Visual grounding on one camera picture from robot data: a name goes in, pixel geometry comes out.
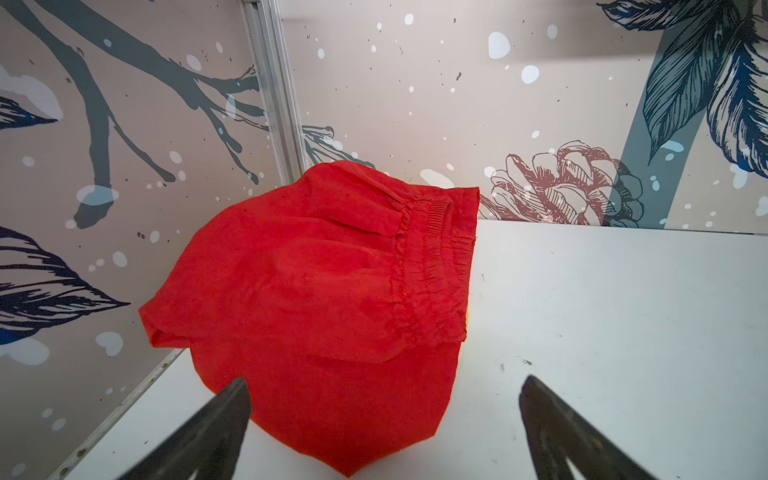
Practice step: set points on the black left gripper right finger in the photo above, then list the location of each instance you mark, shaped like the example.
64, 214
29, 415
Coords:
560, 440

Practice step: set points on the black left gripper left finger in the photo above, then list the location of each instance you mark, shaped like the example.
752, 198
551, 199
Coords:
207, 446

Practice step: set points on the red shorts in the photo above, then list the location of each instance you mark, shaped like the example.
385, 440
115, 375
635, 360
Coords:
339, 299

